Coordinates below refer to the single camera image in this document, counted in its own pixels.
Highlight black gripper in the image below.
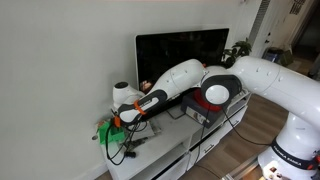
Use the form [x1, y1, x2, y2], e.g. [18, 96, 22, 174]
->
[109, 114, 123, 133]

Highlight small green box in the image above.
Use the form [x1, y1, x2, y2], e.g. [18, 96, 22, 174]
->
[97, 120, 126, 145]

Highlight dark blue box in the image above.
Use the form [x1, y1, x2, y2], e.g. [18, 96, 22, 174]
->
[180, 89, 234, 129]

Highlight white TV cabinet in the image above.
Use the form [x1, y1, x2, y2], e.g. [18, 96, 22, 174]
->
[99, 89, 252, 180]

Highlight black flat screen TV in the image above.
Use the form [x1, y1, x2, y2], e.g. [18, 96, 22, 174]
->
[134, 28, 230, 101]

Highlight green leafy plant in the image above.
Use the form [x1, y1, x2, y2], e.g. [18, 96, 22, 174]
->
[221, 38, 253, 69]

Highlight dark bin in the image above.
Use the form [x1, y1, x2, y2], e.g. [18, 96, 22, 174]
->
[263, 46, 295, 68]

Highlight white louvered cabinet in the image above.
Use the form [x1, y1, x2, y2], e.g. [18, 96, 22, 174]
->
[248, 0, 273, 43]

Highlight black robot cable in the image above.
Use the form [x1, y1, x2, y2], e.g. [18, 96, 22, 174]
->
[105, 120, 149, 167]

